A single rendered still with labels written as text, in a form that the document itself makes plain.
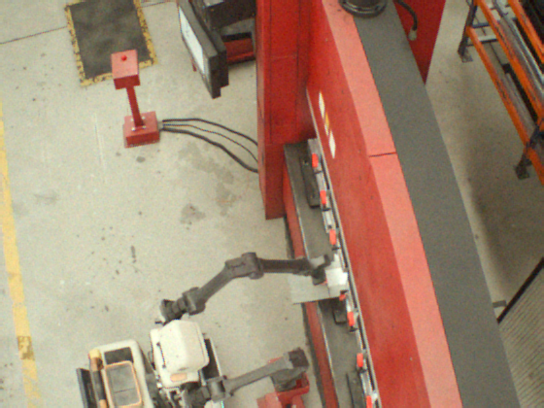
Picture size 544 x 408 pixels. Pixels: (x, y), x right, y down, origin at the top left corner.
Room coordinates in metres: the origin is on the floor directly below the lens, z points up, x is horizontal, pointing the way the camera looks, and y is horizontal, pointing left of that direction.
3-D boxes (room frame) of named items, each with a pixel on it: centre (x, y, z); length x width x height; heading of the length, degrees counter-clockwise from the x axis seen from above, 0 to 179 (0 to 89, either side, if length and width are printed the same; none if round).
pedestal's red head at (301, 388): (1.04, -0.06, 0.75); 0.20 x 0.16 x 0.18; 17
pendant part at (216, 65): (2.54, 0.38, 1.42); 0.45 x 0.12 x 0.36; 26
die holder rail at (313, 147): (2.01, -0.23, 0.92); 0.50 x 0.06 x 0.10; 11
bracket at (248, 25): (2.70, 0.18, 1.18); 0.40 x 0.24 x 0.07; 11
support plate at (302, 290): (1.45, -0.19, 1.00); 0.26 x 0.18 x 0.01; 101
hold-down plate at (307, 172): (2.05, -0.16, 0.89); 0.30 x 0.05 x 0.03; 11
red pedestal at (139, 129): (2.91, 0.93, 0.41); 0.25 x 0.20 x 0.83; 101
